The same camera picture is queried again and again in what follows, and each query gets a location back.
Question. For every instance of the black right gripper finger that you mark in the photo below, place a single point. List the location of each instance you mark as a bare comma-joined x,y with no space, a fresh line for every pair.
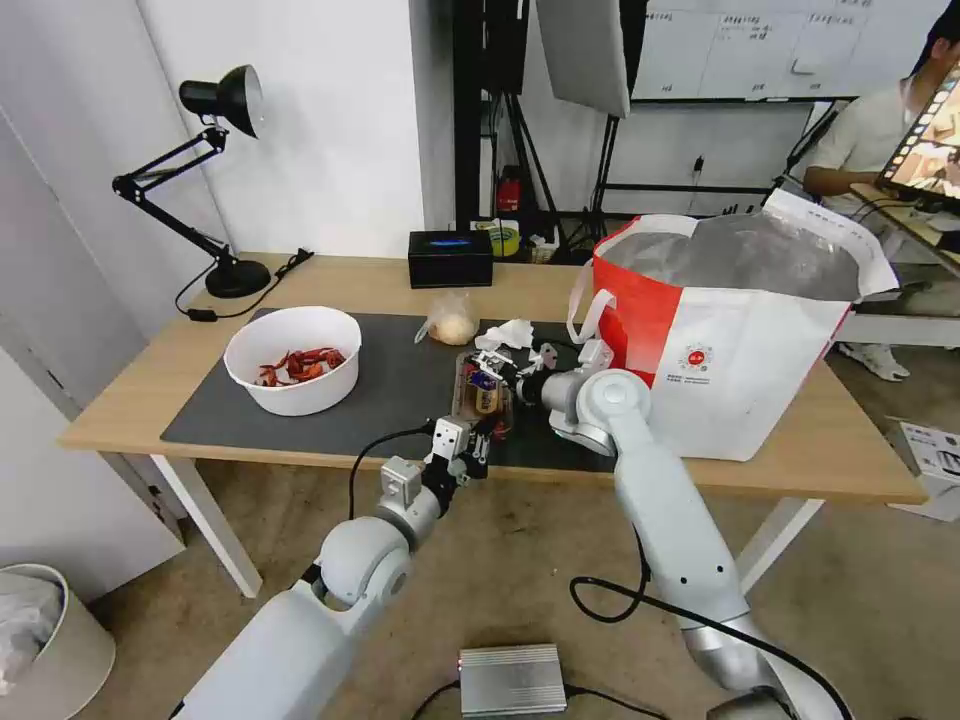
501,384
498,361

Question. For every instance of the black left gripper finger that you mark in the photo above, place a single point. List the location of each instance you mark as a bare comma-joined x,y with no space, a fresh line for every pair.
486,433
480,459

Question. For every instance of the clear plastic food container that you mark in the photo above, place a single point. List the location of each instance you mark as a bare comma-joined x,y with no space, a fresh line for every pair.
480,399

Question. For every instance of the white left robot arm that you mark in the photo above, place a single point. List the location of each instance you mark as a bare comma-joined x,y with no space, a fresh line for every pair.
360,570

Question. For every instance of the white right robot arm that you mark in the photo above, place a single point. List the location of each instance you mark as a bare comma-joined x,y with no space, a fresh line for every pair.
660,487

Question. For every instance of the clear bag with bread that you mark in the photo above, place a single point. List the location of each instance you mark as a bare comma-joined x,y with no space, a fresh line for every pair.
454,327

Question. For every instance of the red and white takeout bag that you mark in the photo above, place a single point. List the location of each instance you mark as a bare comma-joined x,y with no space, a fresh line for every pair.
750,360

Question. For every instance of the crumpled white tissue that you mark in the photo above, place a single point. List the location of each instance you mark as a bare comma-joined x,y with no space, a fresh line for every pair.
511,333

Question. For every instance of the black tissue box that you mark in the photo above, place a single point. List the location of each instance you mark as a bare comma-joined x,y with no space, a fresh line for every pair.
450,268

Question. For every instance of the black desk mat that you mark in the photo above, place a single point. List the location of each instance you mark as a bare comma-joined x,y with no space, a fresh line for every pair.
390,379

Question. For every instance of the yellow tape roll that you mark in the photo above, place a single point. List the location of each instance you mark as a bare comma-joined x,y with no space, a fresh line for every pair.
505,238

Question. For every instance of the red canister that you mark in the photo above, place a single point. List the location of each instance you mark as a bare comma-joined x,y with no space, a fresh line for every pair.
511,196

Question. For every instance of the white round bowl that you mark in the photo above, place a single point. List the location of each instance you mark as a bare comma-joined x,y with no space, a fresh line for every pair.
300,399

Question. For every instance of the red crayfish shells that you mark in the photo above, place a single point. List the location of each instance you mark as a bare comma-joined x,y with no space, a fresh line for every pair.
300,366

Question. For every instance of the silver power supply box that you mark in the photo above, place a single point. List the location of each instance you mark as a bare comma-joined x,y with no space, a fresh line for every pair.
511,679

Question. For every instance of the white table leg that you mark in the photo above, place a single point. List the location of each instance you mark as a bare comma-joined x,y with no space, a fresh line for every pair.
214,532
776,551

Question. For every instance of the black metal stand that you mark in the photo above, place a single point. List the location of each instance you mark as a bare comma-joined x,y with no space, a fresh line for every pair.
469,112

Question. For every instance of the black articulated desk lamp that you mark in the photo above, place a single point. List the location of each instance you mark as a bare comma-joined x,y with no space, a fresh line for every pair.
237,279

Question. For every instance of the grey light reflector panel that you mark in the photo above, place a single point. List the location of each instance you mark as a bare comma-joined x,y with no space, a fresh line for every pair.
585,52

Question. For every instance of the person's shoe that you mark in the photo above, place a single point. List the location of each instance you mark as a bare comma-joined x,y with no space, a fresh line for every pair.
877,361

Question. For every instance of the whiteboard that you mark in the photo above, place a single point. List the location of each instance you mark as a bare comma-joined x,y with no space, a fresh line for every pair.
750,45

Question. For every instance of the white cardboard box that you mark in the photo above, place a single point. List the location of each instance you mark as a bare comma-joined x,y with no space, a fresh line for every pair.
930,469

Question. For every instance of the person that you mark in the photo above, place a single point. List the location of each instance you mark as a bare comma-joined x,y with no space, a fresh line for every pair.
855,139

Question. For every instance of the wooden side desk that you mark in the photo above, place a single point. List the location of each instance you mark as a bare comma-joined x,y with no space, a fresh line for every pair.
907,217

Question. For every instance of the beige waste bin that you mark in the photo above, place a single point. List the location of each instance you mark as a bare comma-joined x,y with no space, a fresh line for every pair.
71,660

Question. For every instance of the clear bin liner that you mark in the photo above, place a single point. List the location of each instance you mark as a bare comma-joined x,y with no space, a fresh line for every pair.
26,626

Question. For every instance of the computer monitor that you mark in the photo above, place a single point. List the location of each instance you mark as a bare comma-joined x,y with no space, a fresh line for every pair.
937,131

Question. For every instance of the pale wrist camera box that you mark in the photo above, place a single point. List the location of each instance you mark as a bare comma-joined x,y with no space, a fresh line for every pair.
547,357
448,436

